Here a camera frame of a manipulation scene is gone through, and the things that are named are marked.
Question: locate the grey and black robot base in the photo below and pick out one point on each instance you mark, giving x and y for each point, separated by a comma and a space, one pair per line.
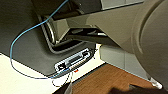
23, 20

